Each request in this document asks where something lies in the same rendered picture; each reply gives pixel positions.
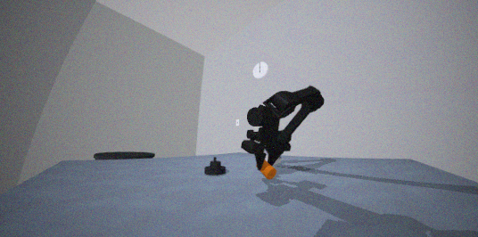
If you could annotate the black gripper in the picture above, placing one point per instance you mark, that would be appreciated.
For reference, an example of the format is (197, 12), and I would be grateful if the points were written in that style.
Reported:
(268, 141)

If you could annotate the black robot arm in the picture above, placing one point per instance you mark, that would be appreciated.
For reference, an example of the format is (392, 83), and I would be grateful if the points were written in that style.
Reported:
(285, 103)

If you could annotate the orange cylindrical knob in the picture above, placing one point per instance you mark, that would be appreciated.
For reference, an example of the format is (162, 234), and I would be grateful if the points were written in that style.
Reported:
(267, 170)

